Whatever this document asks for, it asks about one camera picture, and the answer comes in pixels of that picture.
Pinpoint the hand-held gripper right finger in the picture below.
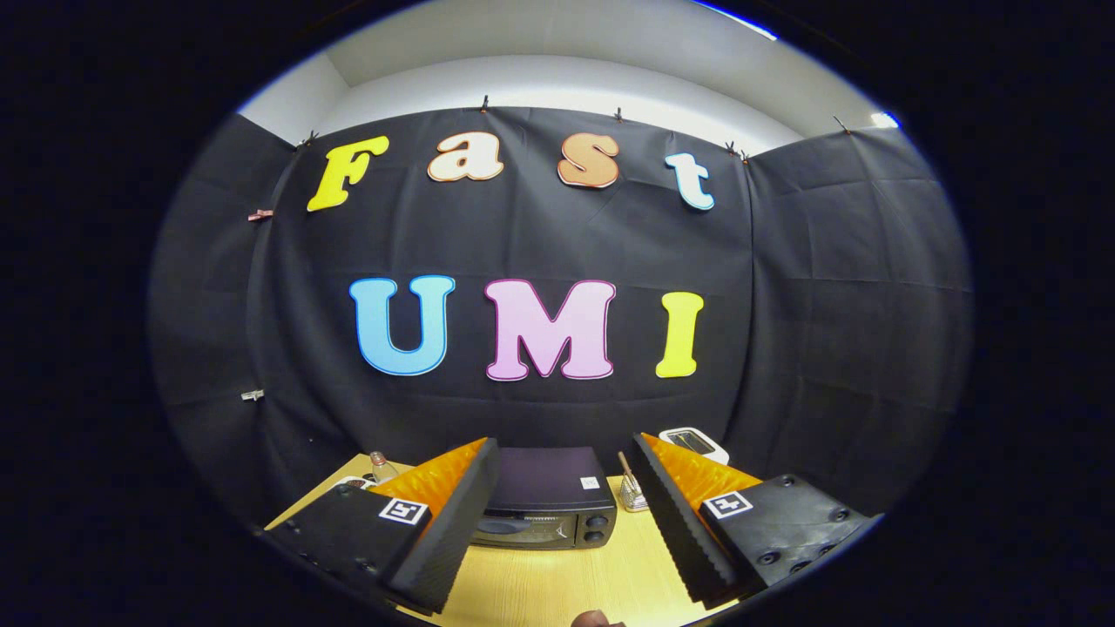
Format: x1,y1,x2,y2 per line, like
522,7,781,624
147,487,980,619
631,433,872,609

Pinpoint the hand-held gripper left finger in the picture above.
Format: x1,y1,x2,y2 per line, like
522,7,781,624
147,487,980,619
261,437,502,615

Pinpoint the black toaster oven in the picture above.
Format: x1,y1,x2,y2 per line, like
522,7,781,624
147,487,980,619
470,447,618,550

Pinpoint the white toaster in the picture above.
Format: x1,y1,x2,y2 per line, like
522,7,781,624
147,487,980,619
659,427,730,466

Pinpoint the row of black cloth clips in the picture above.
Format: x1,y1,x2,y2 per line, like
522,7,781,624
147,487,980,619
296,94,855,166

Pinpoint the long ceiling light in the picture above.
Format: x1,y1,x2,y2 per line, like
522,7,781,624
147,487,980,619
693,0,778,42

